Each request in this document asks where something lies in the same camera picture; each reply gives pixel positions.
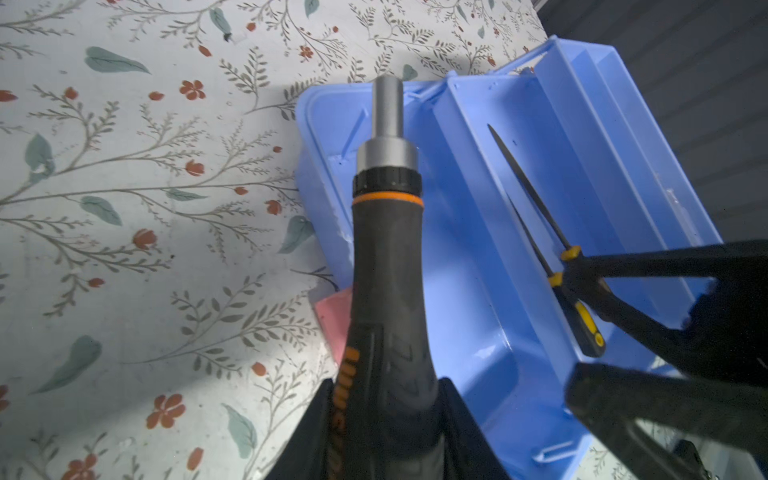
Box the stubby black orange screwdriver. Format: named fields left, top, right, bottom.
left=326, top=75, right=444, bottom=479

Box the floral table mat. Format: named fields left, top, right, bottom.
left=1, top=1, right=546, bottom=479

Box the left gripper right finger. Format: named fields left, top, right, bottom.
left=439, top=378, right=510, bottom=480

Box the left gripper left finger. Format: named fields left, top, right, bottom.
left=265, top=379, right=334, bottom=480

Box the white blue tool box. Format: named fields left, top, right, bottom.
left=293, top=35, right=724, bottom=480

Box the slim yellow black screwdriver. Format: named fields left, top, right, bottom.
left=487, top=124, right=583, bottom=287

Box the thin black screwdriver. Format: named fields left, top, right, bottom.
left=513, top=206, right=606, bottom=358

